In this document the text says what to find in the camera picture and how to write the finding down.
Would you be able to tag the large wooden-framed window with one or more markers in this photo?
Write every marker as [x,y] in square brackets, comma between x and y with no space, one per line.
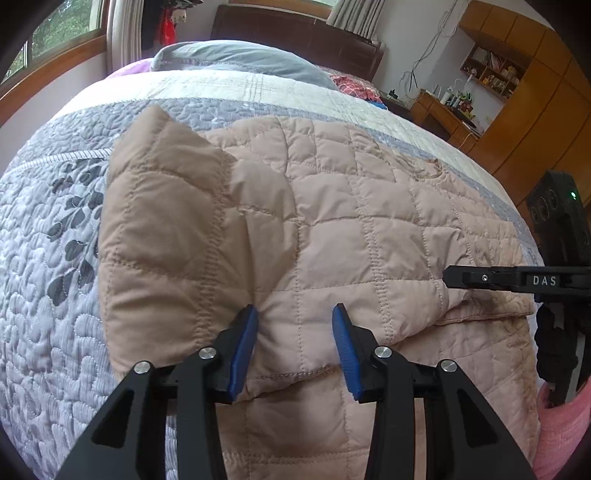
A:
[55,27]

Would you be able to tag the wooden shelf with knick-knacks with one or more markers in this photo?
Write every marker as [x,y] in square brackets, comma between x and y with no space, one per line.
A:
[494,69]

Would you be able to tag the pale window curtain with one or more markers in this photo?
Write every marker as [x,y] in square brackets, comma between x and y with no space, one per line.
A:
[122,27]

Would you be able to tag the striped beige curtain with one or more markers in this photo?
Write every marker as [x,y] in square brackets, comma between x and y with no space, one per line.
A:
[355,18]

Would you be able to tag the dark bedside table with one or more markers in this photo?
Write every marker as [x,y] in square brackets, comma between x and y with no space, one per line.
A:
[397,106]

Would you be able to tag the desk clutter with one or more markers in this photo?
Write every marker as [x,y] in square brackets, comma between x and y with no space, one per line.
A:
[461,104]

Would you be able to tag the person's pink clothing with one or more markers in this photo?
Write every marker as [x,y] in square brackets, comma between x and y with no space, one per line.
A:
[563,438]

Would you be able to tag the beige quilted jacket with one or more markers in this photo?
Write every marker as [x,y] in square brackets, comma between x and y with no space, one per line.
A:
[323,207]

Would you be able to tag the red hanging cloth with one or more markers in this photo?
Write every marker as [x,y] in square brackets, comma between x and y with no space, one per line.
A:
[167,30]

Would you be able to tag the wooden wardrobe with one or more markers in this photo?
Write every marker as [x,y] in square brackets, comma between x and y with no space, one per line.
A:
[545,115]

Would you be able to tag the grey floral bed quilt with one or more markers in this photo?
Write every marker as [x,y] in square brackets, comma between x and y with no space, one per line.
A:
[46,323]

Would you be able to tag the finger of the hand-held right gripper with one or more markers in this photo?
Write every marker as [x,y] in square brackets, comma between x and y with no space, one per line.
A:
[480,278]

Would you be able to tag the grey pillow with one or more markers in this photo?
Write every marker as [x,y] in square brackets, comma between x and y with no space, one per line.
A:
[240,57]

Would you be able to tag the dark wooden headboard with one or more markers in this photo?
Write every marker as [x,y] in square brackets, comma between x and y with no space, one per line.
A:
[295,27]

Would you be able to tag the red patterned pillow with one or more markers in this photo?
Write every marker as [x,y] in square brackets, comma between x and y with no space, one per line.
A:
[355,85]

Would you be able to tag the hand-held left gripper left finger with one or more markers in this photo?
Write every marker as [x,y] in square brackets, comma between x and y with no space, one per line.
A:
[244,350]

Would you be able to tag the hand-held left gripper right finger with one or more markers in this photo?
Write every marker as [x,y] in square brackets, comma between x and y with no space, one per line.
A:
[346,350]

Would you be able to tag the purple cloth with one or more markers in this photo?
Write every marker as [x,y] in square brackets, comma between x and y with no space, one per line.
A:
[134,69]

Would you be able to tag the wooden desk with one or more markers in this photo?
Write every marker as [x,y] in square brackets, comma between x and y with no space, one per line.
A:
[434,110]

